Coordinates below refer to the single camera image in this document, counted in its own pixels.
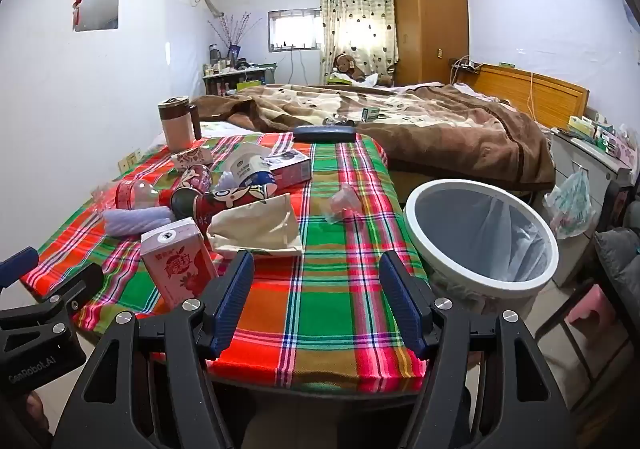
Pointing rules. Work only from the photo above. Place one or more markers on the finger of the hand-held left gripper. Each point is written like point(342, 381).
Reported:
point(60, 291)
point(17, 266)

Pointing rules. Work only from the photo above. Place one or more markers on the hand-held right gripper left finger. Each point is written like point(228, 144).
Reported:
point(232, 301)

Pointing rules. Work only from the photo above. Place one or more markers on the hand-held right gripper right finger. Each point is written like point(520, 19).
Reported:
point(400, 306)

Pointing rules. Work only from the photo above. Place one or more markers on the pink milk carton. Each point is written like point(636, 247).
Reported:
point(172, 259)

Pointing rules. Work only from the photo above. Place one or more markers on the white trash bin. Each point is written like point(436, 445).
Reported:
point(425, 234)

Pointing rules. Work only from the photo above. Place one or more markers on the beige paper bag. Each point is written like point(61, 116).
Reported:
point(255, 224)

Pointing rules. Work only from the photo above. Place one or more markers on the red cartoon paper cup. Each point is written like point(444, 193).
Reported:
point(192, 177)
point(220, 204)

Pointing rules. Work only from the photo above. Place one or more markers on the lavender towel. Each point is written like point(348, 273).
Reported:
point(137, 221)

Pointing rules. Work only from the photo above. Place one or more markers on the clear plastic cup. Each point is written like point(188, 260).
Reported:
point(342, 204)

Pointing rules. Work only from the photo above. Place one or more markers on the crushed red plastic bottle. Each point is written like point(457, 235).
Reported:
point(132, 194)

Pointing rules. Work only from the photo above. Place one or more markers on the white blue yogurt cup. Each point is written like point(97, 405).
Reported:
point(250, 169)

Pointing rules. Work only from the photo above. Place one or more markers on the small white blue box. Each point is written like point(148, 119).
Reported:
point(292, 169)

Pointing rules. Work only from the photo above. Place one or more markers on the patterned paper cup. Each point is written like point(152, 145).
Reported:
point(190, 156)

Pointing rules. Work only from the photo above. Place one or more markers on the person's left hand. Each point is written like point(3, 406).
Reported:
point(37, 411)

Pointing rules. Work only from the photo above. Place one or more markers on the plaid tablecloth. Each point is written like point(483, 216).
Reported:
point(325, 289)

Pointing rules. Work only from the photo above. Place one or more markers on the white floral bedsheet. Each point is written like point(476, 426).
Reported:
point(220, 127)

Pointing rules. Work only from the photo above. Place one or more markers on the brown blanket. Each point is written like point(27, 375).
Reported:
point(450, 134)

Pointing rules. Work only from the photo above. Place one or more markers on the pink mug with brown lid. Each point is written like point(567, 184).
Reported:
point(175, 126)

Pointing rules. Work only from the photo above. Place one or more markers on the dark blue glasses case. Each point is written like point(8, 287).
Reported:
point(325, 134)

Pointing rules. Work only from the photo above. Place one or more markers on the pink stool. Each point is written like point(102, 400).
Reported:
point(592, 311)

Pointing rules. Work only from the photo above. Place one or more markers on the small green box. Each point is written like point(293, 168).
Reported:
point(370, 113)

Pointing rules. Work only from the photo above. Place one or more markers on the foil packet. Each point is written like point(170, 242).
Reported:
point(340, 120)

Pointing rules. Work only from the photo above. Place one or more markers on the hanging plastic bag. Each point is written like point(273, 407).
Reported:
point(570, 206)

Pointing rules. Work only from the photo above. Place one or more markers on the shelf with bottles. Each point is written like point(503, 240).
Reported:
point(235, 76)

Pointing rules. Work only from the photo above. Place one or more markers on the grey padded chair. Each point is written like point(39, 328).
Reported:
point(620, 254)

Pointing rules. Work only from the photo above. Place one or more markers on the white bedside cabinet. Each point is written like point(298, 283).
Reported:
point(575, 159)

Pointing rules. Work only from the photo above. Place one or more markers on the brown teddy bear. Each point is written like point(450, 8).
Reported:
point(350, 66)

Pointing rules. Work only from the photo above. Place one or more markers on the power strip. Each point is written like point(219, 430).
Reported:
point(465, 65)

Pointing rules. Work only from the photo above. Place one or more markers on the wooden bed headboard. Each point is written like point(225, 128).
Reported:
point(540, 91)

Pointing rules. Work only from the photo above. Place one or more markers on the row of small boxes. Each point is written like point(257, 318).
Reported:
point(600, 134)

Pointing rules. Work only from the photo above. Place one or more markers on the vase with bare branches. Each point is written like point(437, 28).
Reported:
point(235, 36)

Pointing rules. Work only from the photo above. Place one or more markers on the window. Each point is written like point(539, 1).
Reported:
point(294, 29)

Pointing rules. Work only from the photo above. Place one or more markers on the wooden wardrobe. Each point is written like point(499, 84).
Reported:
point(430, 19)

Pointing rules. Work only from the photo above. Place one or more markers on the patterned curtain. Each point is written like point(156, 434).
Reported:
point(355, 14)

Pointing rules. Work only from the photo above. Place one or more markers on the wall socket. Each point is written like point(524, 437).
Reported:
point(129, 161)

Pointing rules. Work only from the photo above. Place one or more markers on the wall mirror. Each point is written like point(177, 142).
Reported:
point(100, 4)

